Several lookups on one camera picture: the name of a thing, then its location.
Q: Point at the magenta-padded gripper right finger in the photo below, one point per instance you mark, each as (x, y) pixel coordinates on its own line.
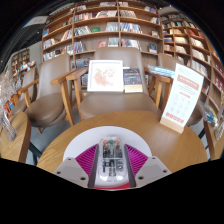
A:
(151, 170)

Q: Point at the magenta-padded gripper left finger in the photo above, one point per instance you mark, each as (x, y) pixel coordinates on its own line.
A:
(71, 171)

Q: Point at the transparent computer mouse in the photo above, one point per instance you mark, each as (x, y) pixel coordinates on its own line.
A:
(111, 163)

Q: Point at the white mouse pad red rest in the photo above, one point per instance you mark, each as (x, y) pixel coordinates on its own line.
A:
(83, 140)

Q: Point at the round wooden side table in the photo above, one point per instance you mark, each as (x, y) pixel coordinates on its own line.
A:
(216, 148)
(13, 140)

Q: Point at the white red sign wooden base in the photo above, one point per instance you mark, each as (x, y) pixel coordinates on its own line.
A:
(181, 96)

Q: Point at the low book display stand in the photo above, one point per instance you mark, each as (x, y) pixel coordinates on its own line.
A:
(10, 105)

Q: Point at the dark blue book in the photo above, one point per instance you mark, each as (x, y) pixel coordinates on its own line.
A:
(132, 78)

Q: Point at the light blue book stack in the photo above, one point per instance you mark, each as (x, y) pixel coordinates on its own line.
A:
(161, 71)

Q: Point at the white framed floral picture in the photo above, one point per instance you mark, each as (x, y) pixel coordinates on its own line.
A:
(105, 76)

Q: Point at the distant wooden bookshelf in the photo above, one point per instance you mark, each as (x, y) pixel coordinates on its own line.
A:
(20, 61)

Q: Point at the wide wooden bookshelf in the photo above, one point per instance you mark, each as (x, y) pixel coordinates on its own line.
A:
(100, 30)

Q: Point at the white hanging ceiling panel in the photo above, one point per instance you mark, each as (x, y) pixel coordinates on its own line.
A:
(35, 21)

